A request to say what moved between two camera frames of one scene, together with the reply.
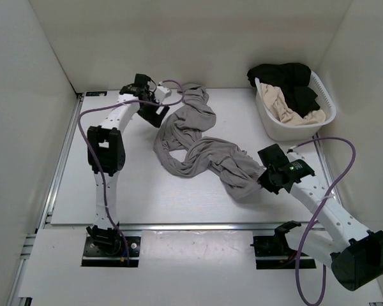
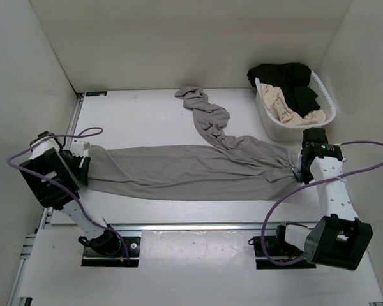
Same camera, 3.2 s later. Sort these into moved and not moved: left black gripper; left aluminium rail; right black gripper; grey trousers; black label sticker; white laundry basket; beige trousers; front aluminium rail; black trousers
Moved: grey trousers; left black gripper; right black gripper
Not moved: front aluminium rail; beige trousers; black label sticker; white laundry basket; black trousers; left aluminium rail
